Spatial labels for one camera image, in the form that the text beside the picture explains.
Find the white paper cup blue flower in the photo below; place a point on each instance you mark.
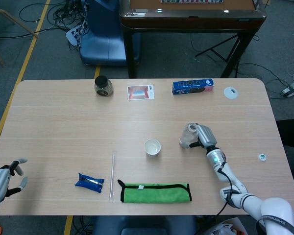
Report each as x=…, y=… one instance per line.
x=152, y=148

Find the clear wrapped drinking straw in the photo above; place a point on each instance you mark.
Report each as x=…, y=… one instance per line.
x=112, y=176

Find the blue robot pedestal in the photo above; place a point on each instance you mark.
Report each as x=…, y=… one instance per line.
x=103, y=41

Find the blue foil snack packet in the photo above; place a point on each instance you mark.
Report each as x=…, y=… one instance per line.
x=89, y=184

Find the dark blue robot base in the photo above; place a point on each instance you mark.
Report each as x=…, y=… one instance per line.
x=142, y=226

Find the red photo postcard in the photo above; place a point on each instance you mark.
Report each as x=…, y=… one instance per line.
x=139, y=93

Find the grey floor power strip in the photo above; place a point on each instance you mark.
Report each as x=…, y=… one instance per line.
x=292, y=89

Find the green cloth with black trim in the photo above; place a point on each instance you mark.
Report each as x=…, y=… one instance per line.
x=154, y=194

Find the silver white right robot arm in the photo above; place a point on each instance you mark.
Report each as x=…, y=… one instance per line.
x=235, y=186

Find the white floor power strip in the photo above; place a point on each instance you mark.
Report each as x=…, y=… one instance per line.
x=74, y=35

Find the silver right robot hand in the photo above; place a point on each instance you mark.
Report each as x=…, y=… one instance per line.
x=207, y=137

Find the blue cookie box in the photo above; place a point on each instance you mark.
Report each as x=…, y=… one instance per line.
x=192, y=87

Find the round glass jar black lid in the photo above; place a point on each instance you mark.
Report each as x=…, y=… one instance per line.
x=103, y=86

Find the small white green disc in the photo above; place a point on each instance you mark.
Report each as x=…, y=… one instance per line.
x=262, y=157

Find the clear plastic water bottle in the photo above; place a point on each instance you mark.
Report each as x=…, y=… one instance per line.
x=186, y=139

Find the dark wooden mahjong table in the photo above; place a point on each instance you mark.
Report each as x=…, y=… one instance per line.
x=193, y=19

